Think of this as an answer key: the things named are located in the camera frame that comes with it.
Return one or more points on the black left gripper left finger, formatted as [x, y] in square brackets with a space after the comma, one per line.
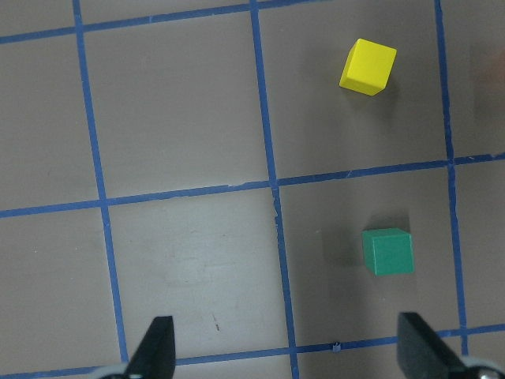
[155, 357]

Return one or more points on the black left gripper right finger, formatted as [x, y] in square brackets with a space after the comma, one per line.
[422, 354]

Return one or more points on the green wooden block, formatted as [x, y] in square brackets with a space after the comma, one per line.
[388, 251]

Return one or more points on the yellow wooden block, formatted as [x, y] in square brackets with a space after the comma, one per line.
[368, 67]

